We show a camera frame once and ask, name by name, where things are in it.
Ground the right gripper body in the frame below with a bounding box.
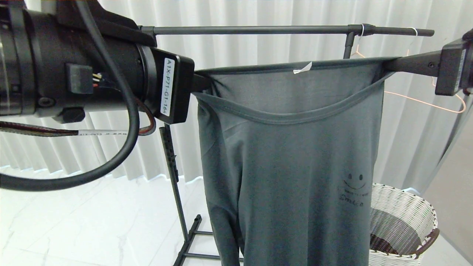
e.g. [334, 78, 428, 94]
[435, 37, 473, 97]

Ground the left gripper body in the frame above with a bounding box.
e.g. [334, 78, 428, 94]
[0, 8, 195, 124]

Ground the pink clothes hanger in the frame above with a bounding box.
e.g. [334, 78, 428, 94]
[350, 44, 367, 59]
[384, 47, 467, 113]

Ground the dark grey shirt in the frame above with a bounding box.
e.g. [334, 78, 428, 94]
[192, 56, 398, 266]

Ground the white laundry basket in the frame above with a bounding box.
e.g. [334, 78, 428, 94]
[369, 183, 440, 266]

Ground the black clothes rack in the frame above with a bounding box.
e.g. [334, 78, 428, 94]
[140, 23, 435, 266]

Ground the white curtain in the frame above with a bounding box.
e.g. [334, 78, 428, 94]
[0, 0, 473, 196]

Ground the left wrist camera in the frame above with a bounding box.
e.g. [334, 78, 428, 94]
[55, 0, 157, 48]

